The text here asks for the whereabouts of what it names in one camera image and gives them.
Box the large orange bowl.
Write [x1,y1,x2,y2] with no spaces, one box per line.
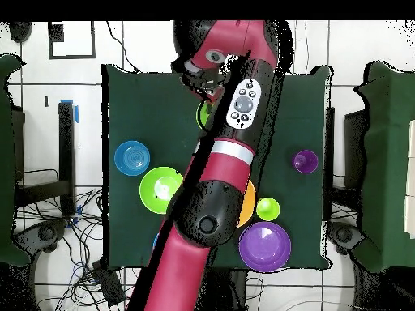
[237,179,258,229]

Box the small ribbed green bowl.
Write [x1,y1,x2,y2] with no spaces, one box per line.
[195,100,214,131]

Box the purple bowl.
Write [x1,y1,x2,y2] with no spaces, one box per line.
[238,221,292,273]

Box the tangle of cables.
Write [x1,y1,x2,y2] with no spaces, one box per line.
[19,187,143,311]

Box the black stand beam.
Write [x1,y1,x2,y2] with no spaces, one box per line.
[324,106,336,221]

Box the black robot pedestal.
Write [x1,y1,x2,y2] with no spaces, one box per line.
[197,267,249,311]

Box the large green bowl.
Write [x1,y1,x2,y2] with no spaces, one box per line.
[139,166,185,215]

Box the dark green tablecloth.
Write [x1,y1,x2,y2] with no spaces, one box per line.
[101,63,333,272]

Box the person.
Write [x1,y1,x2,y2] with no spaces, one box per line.
[8,20,34,44]

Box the purple cup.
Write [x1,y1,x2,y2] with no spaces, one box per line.
[290,149,319,175]

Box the black chair base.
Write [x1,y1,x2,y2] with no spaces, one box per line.
[327,221,366,257]
[14,218,69,257]

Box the green cloth side table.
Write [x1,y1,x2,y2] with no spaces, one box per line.
[0,53,32,268]
[354,60,415,273]

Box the green cup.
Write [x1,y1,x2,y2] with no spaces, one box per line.
[255,196,281,222]

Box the white box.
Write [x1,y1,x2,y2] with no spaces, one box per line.
[403,118,415,240]

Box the black cable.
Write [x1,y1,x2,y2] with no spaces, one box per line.
[105,20,141,73]

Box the shallow blue bowl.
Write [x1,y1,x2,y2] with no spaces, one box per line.
[113,139,151,177]

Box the black power strip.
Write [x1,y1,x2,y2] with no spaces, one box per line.
[91,258,126,307]

